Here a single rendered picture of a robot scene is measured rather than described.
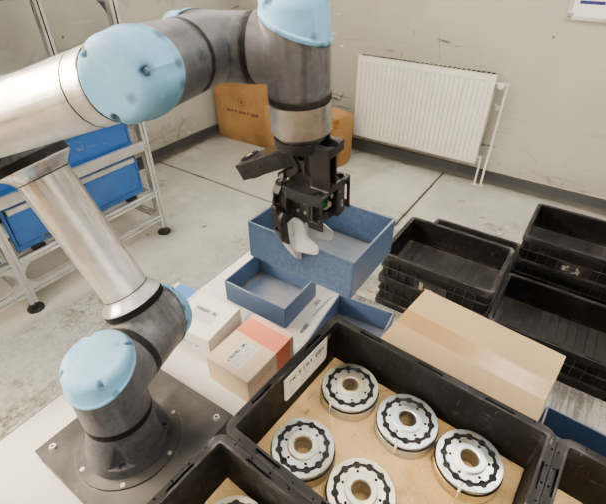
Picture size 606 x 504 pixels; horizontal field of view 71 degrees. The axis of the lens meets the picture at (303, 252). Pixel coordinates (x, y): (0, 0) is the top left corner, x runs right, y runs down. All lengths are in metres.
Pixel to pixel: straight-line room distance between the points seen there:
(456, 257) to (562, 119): 1.73
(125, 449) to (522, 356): 0.75
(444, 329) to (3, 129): 0.80
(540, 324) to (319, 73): 1.45
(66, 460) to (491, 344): 0.83
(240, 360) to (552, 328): 1.20
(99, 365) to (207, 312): 0.36
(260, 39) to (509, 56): 2.87
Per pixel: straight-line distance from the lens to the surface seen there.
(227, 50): 0.50
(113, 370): 0.75
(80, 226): 0.78
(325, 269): 0.66
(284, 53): 0.48
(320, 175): 0.54
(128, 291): 0.81
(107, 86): 0.41
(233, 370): 0.95
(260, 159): 0.59
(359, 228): 0.78
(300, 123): 0.50
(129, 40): 0.40
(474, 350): 0.92
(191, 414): 0.94
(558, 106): 3.30
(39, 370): 2.23
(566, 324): 1.84
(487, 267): 1.78
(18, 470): 1.06
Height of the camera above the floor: 1.52
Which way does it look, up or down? 37 degrees down
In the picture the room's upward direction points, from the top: straight up
